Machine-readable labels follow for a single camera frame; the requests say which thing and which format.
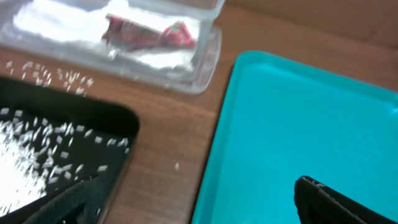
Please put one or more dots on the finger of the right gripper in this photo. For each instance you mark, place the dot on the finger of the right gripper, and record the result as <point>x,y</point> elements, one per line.
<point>316,203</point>

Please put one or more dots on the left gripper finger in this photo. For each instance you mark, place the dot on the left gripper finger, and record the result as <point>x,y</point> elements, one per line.
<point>79,202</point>

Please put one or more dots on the red snack wrapper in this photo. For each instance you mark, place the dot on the red snack wrapper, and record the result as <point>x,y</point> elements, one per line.
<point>134,36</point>

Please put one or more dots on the white napkin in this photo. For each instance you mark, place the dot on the white napkin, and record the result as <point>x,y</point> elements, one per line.
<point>81,28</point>

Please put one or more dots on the black plastic tray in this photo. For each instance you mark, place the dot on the black plastic tray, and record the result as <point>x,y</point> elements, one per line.
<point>95,114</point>

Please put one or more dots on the pile of white rice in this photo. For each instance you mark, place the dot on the pile of white rice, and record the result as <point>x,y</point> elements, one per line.
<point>38,156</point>

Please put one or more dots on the teal serving tray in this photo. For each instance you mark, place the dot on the teal serving tray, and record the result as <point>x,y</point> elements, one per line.
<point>281,120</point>

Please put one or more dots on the scattered rice grains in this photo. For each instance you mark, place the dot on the scattered rice grains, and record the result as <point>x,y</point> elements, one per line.
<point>46,76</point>

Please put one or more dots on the clear plastic bin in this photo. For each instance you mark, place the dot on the clear plastic bin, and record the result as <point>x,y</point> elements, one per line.
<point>204,11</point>

